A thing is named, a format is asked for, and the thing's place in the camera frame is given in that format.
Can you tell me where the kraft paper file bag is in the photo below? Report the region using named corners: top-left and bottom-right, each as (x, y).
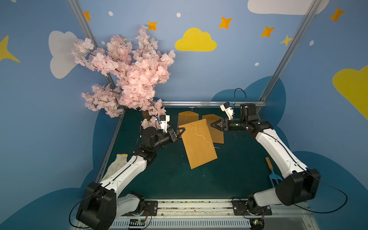
top-left (177, 111), bottom-right (199, 127)
top-left (202, 114), bottom-right (224, 144)
top-left (180, 119), bottom-right (218, 169)

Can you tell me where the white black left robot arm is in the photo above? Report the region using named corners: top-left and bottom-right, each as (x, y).
top-left (76, 127), bottom-right (185, 230)

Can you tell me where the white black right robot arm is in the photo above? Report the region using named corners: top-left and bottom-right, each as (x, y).
top-left (211, 102), bottom-right (321, 208)

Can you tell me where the back horizontal aluminium bar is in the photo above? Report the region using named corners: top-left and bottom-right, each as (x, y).
top-left (162, 101), bottom-right (266, 107)

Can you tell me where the white work glove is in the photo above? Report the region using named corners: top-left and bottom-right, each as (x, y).
top-left (102, 154), bottom-right (128, 181)

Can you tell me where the pink artificial blossom tree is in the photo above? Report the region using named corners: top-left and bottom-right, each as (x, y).
top-left (71, 25), bottom-right (176, 129)

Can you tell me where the left green circuit board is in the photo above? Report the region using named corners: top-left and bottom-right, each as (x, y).
top-left (127, 218), bottom-right (146, 230)

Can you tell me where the right round circuit board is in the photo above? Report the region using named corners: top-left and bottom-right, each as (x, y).
top-left (249, 219), bottom-right (265, 230)

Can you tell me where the right diagonal aluminium bar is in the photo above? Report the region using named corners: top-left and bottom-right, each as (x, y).
top-left (256, 0), bottom-right (323, 107)

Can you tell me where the diagonal aluminium bar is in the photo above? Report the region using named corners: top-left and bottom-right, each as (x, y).
top-left (67, 0), bottom-right (117, 89)
top-left (256, 0), bottom-right (323, 107)

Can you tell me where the left diagonal aluminium bar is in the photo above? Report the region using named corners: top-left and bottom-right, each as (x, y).
top-left (67, 0), bottom-right (117, 89)

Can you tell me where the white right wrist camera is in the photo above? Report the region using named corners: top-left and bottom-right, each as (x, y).
top-left (220, 102), bottom-right (234, 120)

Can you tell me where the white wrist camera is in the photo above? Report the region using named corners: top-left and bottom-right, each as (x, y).
top-left (220, 102), bottom-right (234, 120)
top-left (156, 115), bottom-right (170, 133)

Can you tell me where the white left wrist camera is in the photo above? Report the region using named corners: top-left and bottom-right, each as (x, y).
top-left (156, 115), bottom-right (170, 133)

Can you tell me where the left side table rail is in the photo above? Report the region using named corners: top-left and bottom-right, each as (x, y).
top-left (95, 113), bottom-right (125, 183)

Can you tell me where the blue garden fork wooden handle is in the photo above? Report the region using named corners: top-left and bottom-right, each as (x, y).
top-left (265, 157), bottom-right (283, 187)

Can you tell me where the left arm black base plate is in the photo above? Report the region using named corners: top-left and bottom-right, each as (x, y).
top-left (124, 200), bottom-right (158, 217)

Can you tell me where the aluminium front mounting rail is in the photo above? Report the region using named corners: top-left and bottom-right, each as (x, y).
top-left (70, 198), bottom-right (320, 230)

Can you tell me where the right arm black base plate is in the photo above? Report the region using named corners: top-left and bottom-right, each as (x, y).
top-left (231, 198), bottom-right (272, 216)

